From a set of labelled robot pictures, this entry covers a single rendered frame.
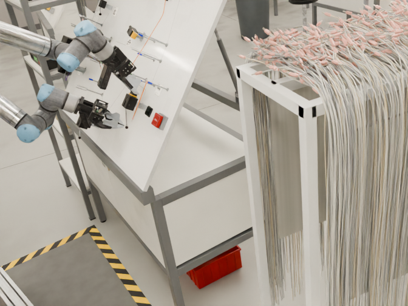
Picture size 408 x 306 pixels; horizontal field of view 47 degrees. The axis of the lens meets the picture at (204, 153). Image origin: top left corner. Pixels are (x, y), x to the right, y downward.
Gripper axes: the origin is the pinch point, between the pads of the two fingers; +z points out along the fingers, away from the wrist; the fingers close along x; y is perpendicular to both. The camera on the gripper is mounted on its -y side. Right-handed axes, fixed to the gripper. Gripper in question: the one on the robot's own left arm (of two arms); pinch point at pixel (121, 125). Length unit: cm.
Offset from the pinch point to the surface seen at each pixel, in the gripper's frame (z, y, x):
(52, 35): -54, -220, 208
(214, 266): 79, -54, -28
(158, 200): 23.5, 0.7, -27.6
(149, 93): 5.9, 10.5, 13.5
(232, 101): 45, 11, 28
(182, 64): 11.0, 33.1, 16.2
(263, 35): 183, -227, 357
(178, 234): 40, -13, -33
